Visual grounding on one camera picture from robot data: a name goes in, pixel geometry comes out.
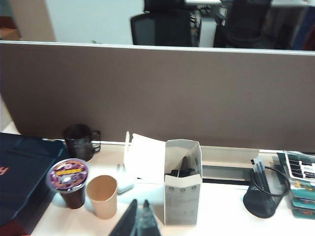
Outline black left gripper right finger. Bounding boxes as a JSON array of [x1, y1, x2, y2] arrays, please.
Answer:
[[135, 199, 161, 236]]

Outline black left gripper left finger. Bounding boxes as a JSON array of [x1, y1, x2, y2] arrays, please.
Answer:
[[108, 199, 139, 236]]

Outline brown paper cup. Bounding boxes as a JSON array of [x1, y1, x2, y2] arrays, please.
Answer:
[[86, 175, 119, 220]]

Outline white grey mask box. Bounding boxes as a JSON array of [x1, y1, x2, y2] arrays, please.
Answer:
[[123, 131, 203, 226]]

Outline drink cup with purple lid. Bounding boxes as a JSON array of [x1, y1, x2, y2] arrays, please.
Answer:
[[46, 158, 90, 210]]

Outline black mug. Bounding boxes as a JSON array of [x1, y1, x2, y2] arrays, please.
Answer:
[[64, 123, 102, 162]]

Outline dark navy box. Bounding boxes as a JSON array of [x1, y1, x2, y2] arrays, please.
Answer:
[[0, 132, 67, 236]]

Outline clear ballpoint pen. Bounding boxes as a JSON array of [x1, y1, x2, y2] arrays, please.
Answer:
[[251, 159, 262, 190], [255, 158, 266, 188]]

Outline black mesh pen holder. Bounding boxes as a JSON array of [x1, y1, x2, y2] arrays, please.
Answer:
[[243, 165, 291, 219]]

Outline brown fabric desk partition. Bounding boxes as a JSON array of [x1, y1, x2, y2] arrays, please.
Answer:
[[0, 40, 315, 153]]

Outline black mesh office chair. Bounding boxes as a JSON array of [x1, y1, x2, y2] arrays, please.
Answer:
[[130, 9, 203, 48], [213, 0, 273, 49]]

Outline beige desk cable tray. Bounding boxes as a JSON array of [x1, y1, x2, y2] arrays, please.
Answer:
[[200, 145, 260, 184]]

